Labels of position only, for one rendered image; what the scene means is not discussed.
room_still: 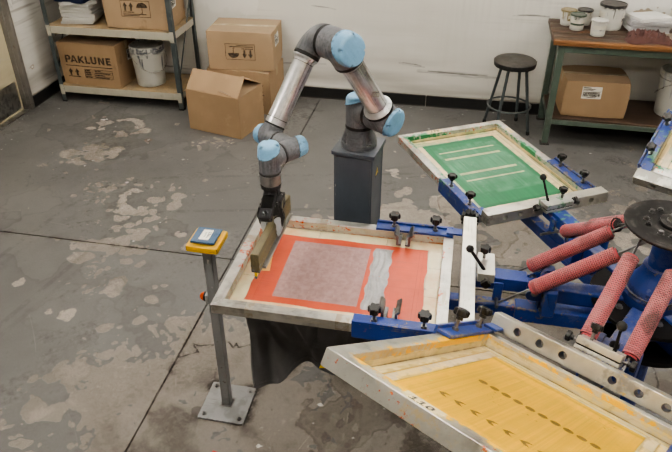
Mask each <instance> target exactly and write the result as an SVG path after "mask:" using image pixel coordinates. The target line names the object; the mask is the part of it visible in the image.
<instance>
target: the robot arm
mask: <svg viewBox="0 0 672 452"><path fill-rule="evenodd" d="M364 49H365V43H364V40H363V39H362V37H361V36H360V35H358V34H357V33H355V32H353V31H351V30H346V29H343V28H339V27H336V26H333V25H330V24H327V23H320V24H316V25H314V26H312V27H311V28H310V29H308V30H307V31H306V32H305V33H304V34H303V36H302V37H301V38H300V40H299V41H298V43H297V45H296V47H295V49H294V51H293V53H294V58H293V61H292V63H291V65H290V67H289V69H288V72H287V74H286V76H285V78H284V80H283V82H282V85H281V87H280V89H279V91H278V93H277V96H276V98H275V100H274V102H273V104H272V107H271V109H270V111H269V113H268V115H267V118H266V120H265V122H264V123H261V124H258V125H257V126H256V127H255V128H254V131H253V138H254V140H255V141H256V142H257V143H259V144H258V149H257V158H258V166H259V174H258V176H259V177H260V185H261V189H262V190H264V192H263V197H262V198H261V200H262V201H261V202H260V204H259V205H260V206H259V207H258V212H257V217H258V220H259V223H260V225H261V227H262V229H263V231H264V229H265V227H266V225H267V223H268V222H272V220H273V216H274V217H275V216H276V217H275V218H274V223H275V224H276V231H277V232H276V235H277V236H278V237H279V236H280V234H281V232H282V229H283V223H284V220H285V213H284V211H283V209H281V208H282V203H283V208H284V207H285V205H286V202H285V192H281V191H280V188H281V165H283V164H286V163H288V162H290V161H292V160H295V159H297V158H300V157H301V156H303V155H305V154H307V153H308V150H309V147H308V146H309V145H308V142H307V140H306V139H305V137H303V136H302V135H297V136H293V137H290V136H288V135H286V134H284V133H283V131H284V128H285V126H286V124H287V122H288V120H289V118H290V115H291V113H292V111H293V109H294V107H295V105H296V103H297V100H298V98H299V96H300V94H301V92H302V90H303V87H304V85H305V83H306V81H307V79H308V77H309V74H310V72H311V70H312V68H313V66H314V65H316V64H318V62H319V60H320V58H321V57H322V58H324V59H327V60H329V61H330V62H331V64H332V65H333V67H334V68H335V70H336V71H337V72H338V73H341V74H344V76H345V78H346V79H347V81H348V82H349V84H350V86H351V87H352V89H353V90H354V92H351V93H349V94H348V95H347V96H346V103H345V130H344V132H343V135H342V138H341V146H342V148H343V149H345V150H347V151H350V152H356V153H363V152H369V151H372V150H374V149H375V148H376V147H377V138H376V135H375V132H374V131H376V132H378V133H381V134H382V135H384V136H385V135H386V136H388V137H391V136H394V135H396V134H397V133H398V132H399V131H400V129H401V127H402V126H403V123H404V119H405V115H404V112H403V110H401V109H400V108H396V107H395V106H394V105H393V103H392V101H391V99H390V98H389V97H387V96H385V95H383V94H382V92H381V90H380V88H379V87H378V85H377V83H376V82H375V80H374V78H373V76H372V75H371V73H370V71H369V70H368V68H367V66H366V64H365V63H364V56H365V51H364ZM282 194H283V195H282ZM282 201H283V202H282Z"/></svg>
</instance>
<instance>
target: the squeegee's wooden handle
mask: <svg viewBox="0 0 672 452"><path fill-rule="evenodd" d="M285 202H286V205H285V207H284V208H283V203H282V208H281V209H283V211H284V213H285V220H286V218H287V216H288V214H289V213H290V212H291V202H290V195H287V194H285ZM275 217H276V216H275ZM275 217H274V216H273V220H272V222H268V223H267V225H266V227H265V229H264V231H263V232H262V234H261V236H260V238H259V240H258V242H257V244H256V245H255V247H254V249H253V251H252V253H251V255H250V261H251V272H254V273H260V272H261V270H262V266H263V264H264V262H265V260H266V258H267V256H268V254H269V252H270V250H271V248H272V246H273V244H274V242H275V240H276V238H277V235H276V232H277V231H276V224H275V223H274V218H275ZM285 220H284V222H285Z"/></svg>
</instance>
